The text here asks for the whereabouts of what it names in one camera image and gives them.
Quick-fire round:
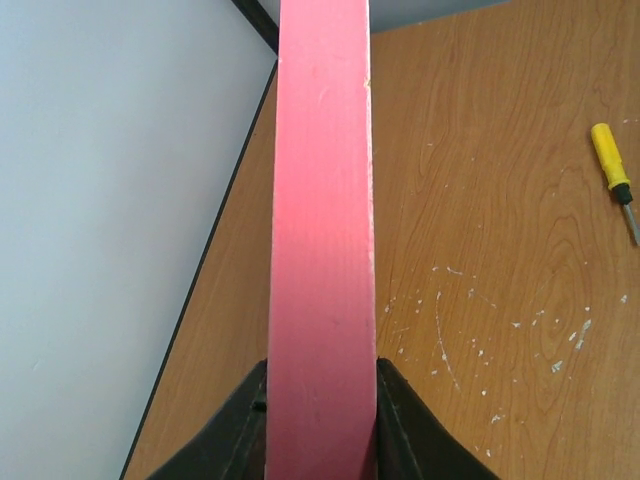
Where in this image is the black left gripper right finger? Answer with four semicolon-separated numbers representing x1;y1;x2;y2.
376;358;495;480

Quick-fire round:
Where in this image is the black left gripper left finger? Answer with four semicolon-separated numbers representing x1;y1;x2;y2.
150;360;267;480

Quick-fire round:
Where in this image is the pink wooden picture frame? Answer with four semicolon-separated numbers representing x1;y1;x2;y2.
266;1;376;479

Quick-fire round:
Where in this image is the yellow handled screwdriver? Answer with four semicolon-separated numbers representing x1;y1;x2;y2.
590;123;639;246

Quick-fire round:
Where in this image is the black aluminium enclosure frame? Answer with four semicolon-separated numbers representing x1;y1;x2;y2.
117;0;281;480

